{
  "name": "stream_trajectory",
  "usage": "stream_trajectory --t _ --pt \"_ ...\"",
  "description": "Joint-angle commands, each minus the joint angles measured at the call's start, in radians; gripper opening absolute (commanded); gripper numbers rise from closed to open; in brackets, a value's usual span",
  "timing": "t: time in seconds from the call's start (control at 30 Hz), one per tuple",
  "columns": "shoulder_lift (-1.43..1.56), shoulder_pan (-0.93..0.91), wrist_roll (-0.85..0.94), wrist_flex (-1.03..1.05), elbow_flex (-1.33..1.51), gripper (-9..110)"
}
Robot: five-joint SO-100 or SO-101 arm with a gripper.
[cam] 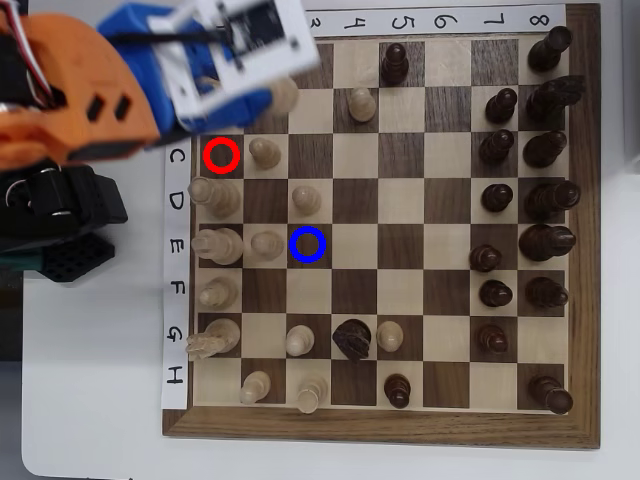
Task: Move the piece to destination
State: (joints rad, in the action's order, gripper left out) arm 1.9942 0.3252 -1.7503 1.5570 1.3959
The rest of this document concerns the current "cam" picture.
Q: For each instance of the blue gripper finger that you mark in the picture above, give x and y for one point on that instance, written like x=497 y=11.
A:
x=252 y=110

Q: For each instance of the black and orange robot arm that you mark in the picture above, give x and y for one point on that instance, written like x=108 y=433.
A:
x=75 y=65

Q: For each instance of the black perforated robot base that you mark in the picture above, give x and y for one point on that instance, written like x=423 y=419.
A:
x=80 y=260

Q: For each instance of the light wood pawn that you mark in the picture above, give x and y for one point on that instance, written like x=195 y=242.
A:
x=306 y=201
x=267 y=245
x=390 y=336
x=255 y=387
x=265 y=152
x=300 y=341
x=362 y=105

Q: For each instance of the light wood queen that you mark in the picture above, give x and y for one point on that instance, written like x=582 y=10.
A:
x=220 y=197

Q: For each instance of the light wood king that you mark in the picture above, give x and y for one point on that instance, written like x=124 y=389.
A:
x=222 y=246

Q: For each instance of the dark wood pawn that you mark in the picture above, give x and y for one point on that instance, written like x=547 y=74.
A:
x=495 y=293
x=396 y=65
x=397 y=391
x=491 y=339
x=485 y=258
x=501 y=107
x=496 y=148
x=497 y=198

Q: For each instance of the white number label strip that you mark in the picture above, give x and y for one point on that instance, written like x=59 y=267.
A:
x=425 y=22

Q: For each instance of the white letter label strip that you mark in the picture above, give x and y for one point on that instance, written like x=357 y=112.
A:
x=176 y=300

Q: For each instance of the light wood knight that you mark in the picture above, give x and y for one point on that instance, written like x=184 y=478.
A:
x=217 y=337

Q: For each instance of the dark wood knight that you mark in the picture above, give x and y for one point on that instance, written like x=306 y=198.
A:
x=352 y=340
x=550 y=100

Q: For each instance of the light wood rook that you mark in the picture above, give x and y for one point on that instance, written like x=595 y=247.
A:
x=312 y=392

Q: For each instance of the dark wood bishop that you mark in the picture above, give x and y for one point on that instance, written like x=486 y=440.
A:
x=544 y=150
x=546 y=292

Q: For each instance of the dark wood rook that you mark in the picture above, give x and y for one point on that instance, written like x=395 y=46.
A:
x=550 y=395
x=547 y=52

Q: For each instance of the dark wood queen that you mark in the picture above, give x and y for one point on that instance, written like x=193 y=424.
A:
x=550 y=201

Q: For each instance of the dark wood king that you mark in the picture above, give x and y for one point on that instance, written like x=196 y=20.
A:
x=545 y=243

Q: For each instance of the wooden chessboard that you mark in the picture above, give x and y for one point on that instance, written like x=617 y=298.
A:
x=400 y=430

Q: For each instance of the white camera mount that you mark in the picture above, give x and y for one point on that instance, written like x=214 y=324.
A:
x=280 y=30

